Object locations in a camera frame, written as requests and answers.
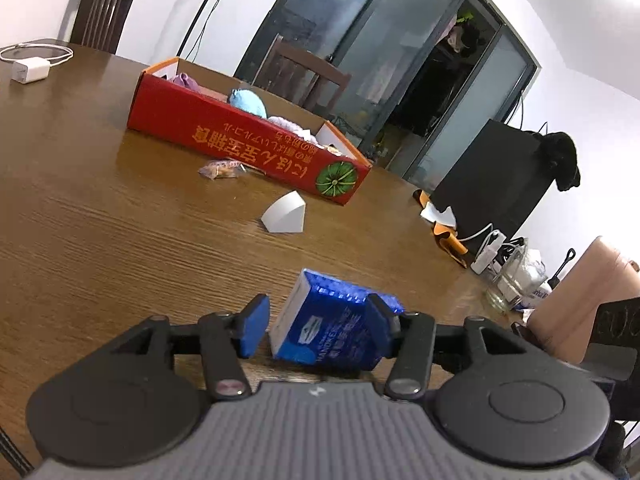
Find blue tissue pack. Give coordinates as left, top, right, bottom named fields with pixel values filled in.
left=269, top=268, right=405, bottom=372

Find white charger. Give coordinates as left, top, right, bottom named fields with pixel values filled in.
left=11, top=58, right=50, bottom=83

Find orange snack packet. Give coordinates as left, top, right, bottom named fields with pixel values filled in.
left=198, top=159, right=248, bottom=181

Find clear glass jar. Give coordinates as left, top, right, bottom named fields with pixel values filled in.
left=484, top=245, right=526, bottom=313

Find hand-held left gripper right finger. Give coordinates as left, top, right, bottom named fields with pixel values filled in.
left=367, top=294, right=538, bottom=402

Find white foam sponge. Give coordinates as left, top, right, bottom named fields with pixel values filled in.
left=260, top=190, right=307, bottom=235

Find brown wooden chair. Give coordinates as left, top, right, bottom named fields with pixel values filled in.
left=251, top=34, right=352, bottom=118

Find black cloth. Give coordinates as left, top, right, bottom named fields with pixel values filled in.
left=535, top=131, right=582, bottom=192

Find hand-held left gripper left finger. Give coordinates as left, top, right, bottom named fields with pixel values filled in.
left=102, top=293, right=272, bottom=402

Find black cabinet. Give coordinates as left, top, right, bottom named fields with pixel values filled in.
left=430, top=119, right=563, bottom=241

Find orange and white item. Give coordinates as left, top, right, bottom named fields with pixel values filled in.
left=412, top=189, right=470, bottom=268

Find hanging clothes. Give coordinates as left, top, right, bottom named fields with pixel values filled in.
left=445, top=7, right=488, bottom=58

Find dark wooden chair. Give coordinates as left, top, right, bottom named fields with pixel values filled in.
left=69, top=0, right=141, bottom=56

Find lavender fluffy towel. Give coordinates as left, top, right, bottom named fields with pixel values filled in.
left=267, top=116, right=326, bottom=146

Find light blue plush ball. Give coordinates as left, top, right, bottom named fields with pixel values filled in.
left=229, top=88, right=268, bottom=120

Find white plastic packet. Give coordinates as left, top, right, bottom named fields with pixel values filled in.
left=510, top=249, right=553, bottom=311

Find white charger cable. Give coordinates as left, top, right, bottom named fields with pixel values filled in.
left=0, top=42, right=74, bottom=67

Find glass sliding door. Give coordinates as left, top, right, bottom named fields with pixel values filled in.
left=234, top=0, right=543, bottom=196

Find white power strip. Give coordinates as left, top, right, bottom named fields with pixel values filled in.
left=471, top=230, right=507, bottom=275

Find black cable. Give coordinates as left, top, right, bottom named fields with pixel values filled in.
left=0, top=427, right=33, bottom=476

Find red cardboard box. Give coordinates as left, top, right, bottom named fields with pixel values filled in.
left=126, top=57, right=373, bottom=207

